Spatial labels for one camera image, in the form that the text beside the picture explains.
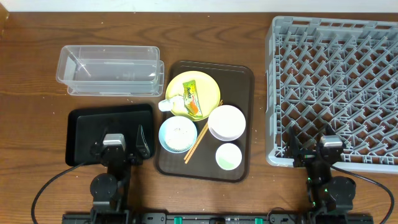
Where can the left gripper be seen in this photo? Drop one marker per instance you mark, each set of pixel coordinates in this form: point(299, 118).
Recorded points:
point(118, 153)

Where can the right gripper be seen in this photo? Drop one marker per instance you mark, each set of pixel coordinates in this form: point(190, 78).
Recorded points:
point(293, 150)

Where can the light blue bowl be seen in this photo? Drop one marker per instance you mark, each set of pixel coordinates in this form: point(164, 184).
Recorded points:
point(179, 121)

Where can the wooden chopstick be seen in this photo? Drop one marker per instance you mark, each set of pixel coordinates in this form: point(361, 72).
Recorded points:
point(200, 135)
point(199, 141)

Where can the green snack wrapper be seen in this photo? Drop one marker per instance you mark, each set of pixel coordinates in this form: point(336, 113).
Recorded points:
point(191, 101)

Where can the white cup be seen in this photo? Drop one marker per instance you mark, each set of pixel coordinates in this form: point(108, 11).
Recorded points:
point(228, 156)

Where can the pink white bowl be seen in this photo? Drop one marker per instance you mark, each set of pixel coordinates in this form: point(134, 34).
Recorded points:
point(226, 123)

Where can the pile of rice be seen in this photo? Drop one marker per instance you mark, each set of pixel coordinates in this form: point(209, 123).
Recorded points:
point(178, 139)

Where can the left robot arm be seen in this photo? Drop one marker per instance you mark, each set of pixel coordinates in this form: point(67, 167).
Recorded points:
point(110, 189)

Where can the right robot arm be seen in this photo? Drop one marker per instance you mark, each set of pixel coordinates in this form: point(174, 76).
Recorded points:
point(330, 195)

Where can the grey dishwasher rack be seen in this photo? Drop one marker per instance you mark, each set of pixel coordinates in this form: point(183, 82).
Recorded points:
point(333, 71)

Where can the clear plastic waste bin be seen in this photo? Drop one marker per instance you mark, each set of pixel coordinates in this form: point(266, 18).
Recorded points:
point(111, 70)

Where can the black rectangular tray bin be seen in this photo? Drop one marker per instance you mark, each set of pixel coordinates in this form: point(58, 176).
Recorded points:
point(85, 127)

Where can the dark brown serving tray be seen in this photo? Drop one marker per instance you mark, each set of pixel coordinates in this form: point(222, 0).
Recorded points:
point(236, 84)

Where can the yellow plate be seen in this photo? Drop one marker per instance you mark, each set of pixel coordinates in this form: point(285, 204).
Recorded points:
point(209, 94)

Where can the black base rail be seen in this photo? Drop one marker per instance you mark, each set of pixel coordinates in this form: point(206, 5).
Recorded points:
point(161, 218)

